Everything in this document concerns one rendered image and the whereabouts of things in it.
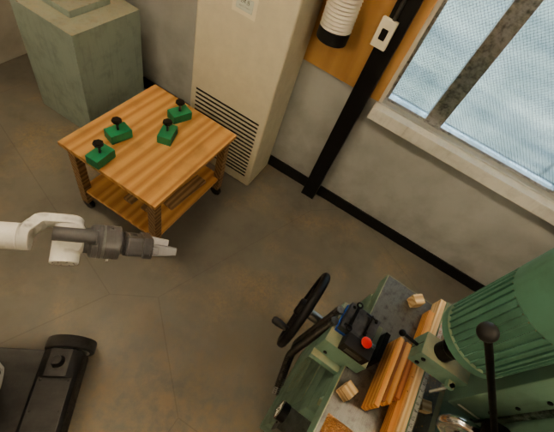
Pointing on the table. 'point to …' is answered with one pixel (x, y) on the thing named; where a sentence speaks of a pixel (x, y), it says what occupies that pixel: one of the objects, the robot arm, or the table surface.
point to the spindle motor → (513, 319)
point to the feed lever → (487, 332)
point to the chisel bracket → (423, 357)
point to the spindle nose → (442, 351)
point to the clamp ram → (379, 349)
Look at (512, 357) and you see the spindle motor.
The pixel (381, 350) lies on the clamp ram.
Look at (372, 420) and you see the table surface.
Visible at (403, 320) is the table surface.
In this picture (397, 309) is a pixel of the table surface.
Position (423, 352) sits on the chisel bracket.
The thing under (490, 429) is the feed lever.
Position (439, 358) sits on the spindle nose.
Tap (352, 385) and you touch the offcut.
